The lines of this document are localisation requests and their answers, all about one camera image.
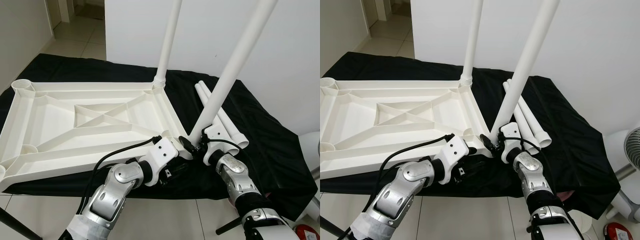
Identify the black tablecloth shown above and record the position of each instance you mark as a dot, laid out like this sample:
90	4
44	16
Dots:
575	150
270	150

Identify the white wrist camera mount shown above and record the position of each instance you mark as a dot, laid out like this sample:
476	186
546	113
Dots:
160	155
452	150
220	134
511	134

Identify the red round appliance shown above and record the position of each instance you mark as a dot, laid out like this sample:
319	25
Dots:
617	232
306	234

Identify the black stand leg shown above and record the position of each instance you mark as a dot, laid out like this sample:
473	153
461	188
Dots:
20	225
332	227

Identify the dark grey table leg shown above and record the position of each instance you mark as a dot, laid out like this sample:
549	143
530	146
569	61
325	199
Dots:
227	227

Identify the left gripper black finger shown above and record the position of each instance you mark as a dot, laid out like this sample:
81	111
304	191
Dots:
476	170
183	173

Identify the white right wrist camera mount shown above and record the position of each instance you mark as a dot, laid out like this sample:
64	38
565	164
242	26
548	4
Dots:
220	134
511	134

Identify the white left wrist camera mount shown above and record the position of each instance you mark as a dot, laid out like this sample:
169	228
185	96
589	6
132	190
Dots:
452	150
160	155

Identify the pink cushion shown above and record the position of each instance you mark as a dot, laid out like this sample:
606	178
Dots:
270	194
567	192

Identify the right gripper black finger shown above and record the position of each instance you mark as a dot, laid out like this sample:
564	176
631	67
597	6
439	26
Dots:
189	144
489	141

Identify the white plastic table top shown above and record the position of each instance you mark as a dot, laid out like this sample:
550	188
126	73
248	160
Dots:
360	120
50	120

